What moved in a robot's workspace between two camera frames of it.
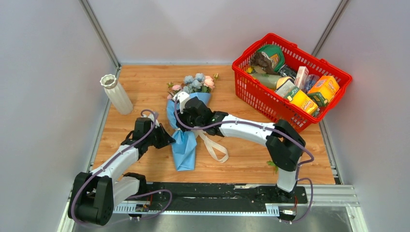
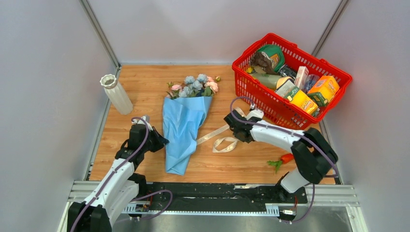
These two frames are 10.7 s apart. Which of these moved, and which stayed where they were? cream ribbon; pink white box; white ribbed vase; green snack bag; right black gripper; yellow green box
Moved: right black gripper; cream ribbon
Stayed: yellow green box; green snack bag; pink white box; white ribbed vase
